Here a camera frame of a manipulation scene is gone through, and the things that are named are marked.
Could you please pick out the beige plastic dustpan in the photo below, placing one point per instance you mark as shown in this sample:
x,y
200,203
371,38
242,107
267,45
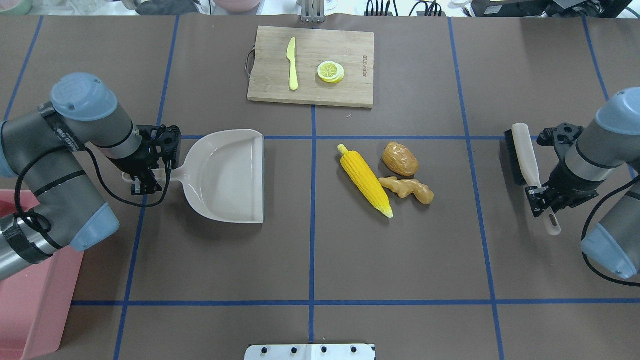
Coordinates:
x,y
223,176

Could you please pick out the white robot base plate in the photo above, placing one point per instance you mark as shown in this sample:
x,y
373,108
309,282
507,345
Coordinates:
x,y
340,351

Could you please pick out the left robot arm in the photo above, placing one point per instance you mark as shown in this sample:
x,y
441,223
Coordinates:
x,y
57,204

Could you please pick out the tan toy ginger root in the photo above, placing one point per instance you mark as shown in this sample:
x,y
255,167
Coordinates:
x,y
406,187

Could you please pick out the yellow toy corn cob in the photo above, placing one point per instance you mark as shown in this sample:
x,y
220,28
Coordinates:
x,y
361,174

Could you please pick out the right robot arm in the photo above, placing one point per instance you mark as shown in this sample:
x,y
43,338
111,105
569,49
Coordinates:
x,y
587,156

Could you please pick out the pink plastic bin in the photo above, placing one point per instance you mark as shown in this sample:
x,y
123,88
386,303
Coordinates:
x,y
35,304

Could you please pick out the yellow plastic knife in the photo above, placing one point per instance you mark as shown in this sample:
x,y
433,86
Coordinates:
x,y
291,56

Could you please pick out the brown toy potato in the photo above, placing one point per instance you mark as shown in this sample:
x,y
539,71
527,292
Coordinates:
x,y
399,159

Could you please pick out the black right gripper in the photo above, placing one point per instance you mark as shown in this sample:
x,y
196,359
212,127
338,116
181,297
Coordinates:
x,y
566,181

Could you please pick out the wooden cutting board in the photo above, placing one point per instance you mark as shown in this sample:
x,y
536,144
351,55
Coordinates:
x,y
354,50

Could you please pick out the yellow lemon slices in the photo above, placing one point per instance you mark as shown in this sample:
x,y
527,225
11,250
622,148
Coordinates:
x,y
331,72

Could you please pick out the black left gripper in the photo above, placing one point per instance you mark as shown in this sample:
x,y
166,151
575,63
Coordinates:
x,y
131,164

